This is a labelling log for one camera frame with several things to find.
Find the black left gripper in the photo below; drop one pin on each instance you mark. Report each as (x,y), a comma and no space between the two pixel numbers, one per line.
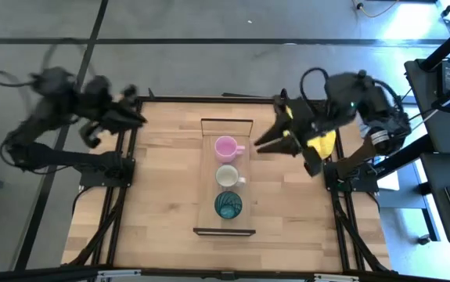
(113,115)

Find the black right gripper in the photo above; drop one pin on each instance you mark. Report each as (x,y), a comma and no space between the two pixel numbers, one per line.
(299,119)

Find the pink mug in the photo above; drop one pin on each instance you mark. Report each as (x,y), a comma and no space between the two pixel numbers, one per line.
(224,147)

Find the red white patterned mug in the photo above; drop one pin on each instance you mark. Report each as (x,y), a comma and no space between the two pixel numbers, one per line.
(227,176)

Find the teal faceted glass cup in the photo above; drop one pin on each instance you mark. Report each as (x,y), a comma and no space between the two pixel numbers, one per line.
(228,204)

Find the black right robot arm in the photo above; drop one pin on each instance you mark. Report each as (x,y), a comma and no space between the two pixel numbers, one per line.
(350,94)

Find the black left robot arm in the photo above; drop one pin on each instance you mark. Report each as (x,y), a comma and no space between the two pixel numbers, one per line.
(52,156)

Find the yellow soft object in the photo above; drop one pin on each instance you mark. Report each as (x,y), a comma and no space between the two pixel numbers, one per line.
(324,144)

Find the black overhead rig beam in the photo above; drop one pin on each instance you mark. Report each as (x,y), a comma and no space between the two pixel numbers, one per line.
(224,275)

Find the dark grey desk with keyboard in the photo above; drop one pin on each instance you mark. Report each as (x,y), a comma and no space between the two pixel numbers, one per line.
(438,188)

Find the black diagonal rig pole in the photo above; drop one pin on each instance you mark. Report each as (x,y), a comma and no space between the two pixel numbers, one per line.
(449,45)

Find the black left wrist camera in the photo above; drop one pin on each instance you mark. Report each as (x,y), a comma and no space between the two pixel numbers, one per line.
(91,135)

